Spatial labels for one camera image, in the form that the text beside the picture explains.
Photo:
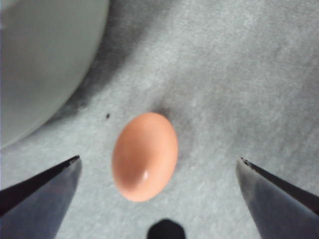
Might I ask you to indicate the pale green electric cooking pot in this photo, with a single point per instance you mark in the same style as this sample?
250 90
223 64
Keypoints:
42 64

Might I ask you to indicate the brown egg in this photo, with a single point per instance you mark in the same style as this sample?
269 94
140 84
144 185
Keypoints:
144 156

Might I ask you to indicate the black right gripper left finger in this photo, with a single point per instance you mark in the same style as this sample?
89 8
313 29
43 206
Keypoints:
37 206

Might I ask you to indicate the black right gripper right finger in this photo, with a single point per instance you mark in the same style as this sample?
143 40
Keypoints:
284 209

